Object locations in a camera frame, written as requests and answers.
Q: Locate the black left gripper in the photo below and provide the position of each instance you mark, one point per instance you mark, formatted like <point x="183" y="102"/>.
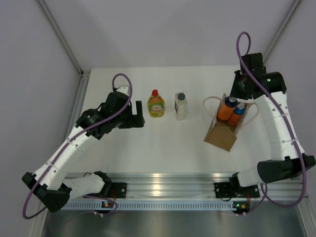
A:
<point x="134" y="120"/>

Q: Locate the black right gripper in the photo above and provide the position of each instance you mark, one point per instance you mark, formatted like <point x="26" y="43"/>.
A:
<point x="234" y="93"/>

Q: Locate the yellow dish soap bottle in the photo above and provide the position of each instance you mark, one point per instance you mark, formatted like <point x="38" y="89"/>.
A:
<point x="156" y="105"/>

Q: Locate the orange pump bottle navy top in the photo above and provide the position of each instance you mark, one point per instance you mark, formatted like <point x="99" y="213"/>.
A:
<point x="226" y="109"/>

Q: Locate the clear square bottle grey cap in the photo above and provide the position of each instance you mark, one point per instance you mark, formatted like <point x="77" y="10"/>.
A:
<point x="180" y="106"/>

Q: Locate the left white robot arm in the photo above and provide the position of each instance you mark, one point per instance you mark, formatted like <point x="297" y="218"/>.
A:
<point x="50" y="184"/>

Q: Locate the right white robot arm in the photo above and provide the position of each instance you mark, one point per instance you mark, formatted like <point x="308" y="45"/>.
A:
<point x="268" y="91"/>

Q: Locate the brown canvas tote bag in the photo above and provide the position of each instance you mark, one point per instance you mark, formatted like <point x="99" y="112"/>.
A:
<point x="222" y="135"/>

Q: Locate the orange pump bottle blue top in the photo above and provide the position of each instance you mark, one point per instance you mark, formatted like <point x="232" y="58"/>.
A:
<point x="236" y="115"/>

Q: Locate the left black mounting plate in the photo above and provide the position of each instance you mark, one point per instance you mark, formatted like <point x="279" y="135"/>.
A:
<point x="117" y="190"/>

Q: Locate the black mounting plate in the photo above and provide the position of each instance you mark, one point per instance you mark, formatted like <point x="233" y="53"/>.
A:
<point x="117" y="190"/>
<point x="223" y="191"/>

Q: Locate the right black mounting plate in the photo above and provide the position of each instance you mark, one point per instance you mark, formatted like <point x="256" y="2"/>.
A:
<point x="223" y="191"/>

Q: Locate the aluminium frame rail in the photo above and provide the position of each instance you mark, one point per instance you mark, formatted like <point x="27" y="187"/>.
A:
<point x="192" y="186"/>

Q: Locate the white slotted cable duct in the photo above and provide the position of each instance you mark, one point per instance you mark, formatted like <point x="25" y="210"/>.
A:
<point x="123" y="205"/>

